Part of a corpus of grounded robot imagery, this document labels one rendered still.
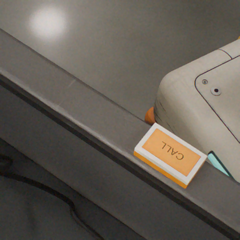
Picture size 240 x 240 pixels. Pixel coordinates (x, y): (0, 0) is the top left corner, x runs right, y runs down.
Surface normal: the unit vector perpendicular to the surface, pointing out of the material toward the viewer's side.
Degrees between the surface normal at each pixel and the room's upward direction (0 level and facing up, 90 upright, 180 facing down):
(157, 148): 0
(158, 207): 90
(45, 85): 0
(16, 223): 0
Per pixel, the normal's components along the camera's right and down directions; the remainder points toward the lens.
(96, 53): 0.11, -0.51
